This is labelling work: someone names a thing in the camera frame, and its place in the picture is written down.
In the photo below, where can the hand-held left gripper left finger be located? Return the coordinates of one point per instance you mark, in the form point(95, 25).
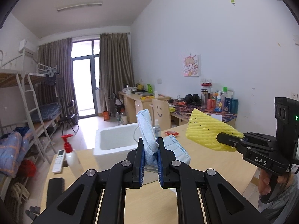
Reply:
point(140, 161)

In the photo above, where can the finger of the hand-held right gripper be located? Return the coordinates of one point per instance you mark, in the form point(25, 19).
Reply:
point(261, 138)
point(230, 140)

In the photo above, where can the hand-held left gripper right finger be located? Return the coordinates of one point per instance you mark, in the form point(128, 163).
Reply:
point(160, 161)

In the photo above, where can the blue face mask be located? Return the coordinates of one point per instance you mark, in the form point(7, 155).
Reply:
point(177, 149)
point(147, 135)

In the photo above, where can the yellow foam net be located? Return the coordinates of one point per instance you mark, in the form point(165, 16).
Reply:
point(205, 130)

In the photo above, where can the white foam box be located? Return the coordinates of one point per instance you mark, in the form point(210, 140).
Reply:
point(112, 142)

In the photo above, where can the person's right forearm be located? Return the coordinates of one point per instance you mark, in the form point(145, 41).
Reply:
point(287, 203)

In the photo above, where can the person's right hand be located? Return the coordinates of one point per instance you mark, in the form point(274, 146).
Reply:
point(264, 182)

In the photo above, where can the white paper sheet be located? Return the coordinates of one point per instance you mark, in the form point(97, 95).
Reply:
point(216, 117)

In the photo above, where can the red snack packet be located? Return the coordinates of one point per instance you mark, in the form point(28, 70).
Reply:
point(171, 133)

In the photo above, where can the small clear spray bottle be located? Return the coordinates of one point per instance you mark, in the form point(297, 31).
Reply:
point(157, 129)

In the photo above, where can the group of toiletry bottles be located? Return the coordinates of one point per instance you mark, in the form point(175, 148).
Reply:
point(224, 102)

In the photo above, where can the wooden chair with smiley face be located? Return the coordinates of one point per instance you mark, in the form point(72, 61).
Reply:
point(161, 114)

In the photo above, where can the desk with patterned cloth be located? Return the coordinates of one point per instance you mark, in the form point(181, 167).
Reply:
point(184, 112)

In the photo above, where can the black headphones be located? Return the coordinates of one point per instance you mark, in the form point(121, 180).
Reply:
point(192, 99)

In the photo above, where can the orange bag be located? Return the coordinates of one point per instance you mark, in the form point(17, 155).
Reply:
point(106, 116)

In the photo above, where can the wooden desk with drawers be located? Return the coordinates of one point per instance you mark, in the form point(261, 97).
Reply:
point(130, 105)

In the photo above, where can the orange tool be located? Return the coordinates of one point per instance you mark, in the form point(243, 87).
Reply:
point(180, 102)

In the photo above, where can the black cart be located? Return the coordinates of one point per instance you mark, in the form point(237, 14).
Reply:
point(116, 102)

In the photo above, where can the yellow box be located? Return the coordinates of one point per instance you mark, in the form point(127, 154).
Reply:
point(147, 97)

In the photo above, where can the white lotion pump bottle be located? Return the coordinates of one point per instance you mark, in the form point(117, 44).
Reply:
point(73, 161)

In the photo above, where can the white pot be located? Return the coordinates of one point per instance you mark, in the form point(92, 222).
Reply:
point(129, 90)

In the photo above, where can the green pouch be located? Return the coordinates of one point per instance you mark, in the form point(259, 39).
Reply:
point(150, 88)

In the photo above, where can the yellow black bag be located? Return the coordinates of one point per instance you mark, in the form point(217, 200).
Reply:
point(140, 86)

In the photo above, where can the white remote control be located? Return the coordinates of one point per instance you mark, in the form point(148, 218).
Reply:
point(58, 161)

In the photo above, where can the black folding chair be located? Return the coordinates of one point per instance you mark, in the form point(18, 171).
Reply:
point(70, 116)

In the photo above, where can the black smartphone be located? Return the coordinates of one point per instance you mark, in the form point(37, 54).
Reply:
point(55, 193)

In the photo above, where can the brown curtain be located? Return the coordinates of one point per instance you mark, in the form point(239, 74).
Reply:
point(58, 63)
point(116, 70)

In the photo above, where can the glass balcony door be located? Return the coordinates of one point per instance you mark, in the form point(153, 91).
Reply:
point(85, 81)

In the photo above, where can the blue checked blanket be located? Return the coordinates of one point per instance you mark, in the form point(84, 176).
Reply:
point(46, 112)

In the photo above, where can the red bag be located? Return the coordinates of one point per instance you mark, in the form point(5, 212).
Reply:
point(27, 168)

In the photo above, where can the grey slipper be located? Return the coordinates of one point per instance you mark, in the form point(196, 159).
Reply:
point(31, 215)
point(35, 209)

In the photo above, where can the white bed ladder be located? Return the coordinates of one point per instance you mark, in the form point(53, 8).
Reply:
point(35, 112)

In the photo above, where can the dark hanging clothes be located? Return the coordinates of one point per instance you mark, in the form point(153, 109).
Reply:
point(52, 81)

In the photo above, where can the dark blue quilt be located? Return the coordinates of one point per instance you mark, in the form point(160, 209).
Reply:
point(22, 130)

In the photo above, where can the beige cloth bundle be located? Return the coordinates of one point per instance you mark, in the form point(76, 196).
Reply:
point(19, 192)

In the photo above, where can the blue orange checked quilt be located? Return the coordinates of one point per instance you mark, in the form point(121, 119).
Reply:
point(14, 149)

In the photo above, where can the white metal bunk bed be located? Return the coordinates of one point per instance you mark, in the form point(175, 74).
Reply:
point(44, 75)
point(7, 79)

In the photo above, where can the white air conditioner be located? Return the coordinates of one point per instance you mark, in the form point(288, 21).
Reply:
point(26, 46)

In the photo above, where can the ceiling tube light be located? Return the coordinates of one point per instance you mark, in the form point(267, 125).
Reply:
point(79, 7)

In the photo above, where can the cartoon wall poster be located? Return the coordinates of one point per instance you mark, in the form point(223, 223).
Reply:
point(191, 65)

